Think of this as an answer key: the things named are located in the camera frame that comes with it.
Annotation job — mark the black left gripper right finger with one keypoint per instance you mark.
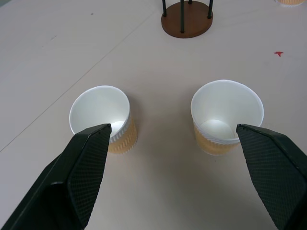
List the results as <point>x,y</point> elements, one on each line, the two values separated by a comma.
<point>273,172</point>

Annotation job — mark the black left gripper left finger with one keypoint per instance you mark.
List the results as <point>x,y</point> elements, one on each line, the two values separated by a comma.
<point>72,182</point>

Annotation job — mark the ribbed tan paper cup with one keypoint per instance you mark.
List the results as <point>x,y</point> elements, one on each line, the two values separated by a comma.
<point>291,3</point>
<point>100,107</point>
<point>225,105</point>

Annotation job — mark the brown wooden round stand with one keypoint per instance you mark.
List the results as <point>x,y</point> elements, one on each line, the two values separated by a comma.
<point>187,19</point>

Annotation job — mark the small red scrap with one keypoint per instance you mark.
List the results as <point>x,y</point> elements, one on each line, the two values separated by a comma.
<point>279,53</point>

